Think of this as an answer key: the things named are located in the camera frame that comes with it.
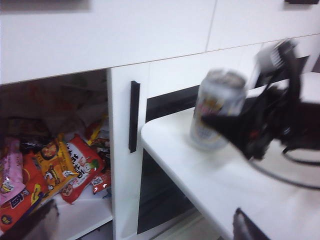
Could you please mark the small red snack packet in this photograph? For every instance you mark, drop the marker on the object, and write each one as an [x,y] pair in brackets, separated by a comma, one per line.
[100,182]

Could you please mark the white cabinet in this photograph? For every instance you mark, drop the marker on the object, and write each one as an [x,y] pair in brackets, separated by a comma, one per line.
[82,215]

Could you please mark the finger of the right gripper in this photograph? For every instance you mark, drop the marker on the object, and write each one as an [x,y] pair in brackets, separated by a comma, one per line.
[235,130]
[256,93]

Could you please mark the wide white drawer front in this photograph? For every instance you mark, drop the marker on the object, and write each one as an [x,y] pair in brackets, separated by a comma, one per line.
[100,37]

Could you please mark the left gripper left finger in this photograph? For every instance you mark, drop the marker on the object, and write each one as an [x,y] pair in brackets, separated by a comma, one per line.
[30,225]

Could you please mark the pink snack packet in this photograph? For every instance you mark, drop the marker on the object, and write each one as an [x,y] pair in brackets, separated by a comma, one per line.
[12,170]

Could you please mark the yellow noodle packet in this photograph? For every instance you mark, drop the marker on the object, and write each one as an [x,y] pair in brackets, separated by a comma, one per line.
[52,160]

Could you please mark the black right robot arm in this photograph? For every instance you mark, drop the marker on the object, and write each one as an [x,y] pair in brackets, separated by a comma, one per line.
[312,125]

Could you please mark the narrow white drawer front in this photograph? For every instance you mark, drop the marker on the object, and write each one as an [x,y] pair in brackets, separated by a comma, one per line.
[250,25]

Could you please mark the red white noodle packet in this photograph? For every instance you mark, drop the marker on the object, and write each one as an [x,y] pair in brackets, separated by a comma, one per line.
[80,162]

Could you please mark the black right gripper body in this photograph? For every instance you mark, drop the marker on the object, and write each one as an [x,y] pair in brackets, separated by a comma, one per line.
[282,117]

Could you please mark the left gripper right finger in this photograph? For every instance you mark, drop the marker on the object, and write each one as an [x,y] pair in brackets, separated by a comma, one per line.
[245,230]

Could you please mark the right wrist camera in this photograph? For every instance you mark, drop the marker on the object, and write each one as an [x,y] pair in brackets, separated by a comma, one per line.
[272,57]

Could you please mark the yellow black snack packet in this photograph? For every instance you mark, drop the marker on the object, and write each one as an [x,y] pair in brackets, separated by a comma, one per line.
[98,135]

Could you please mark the silver beer can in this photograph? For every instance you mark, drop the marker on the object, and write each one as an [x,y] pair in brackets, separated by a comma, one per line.
[220,100]

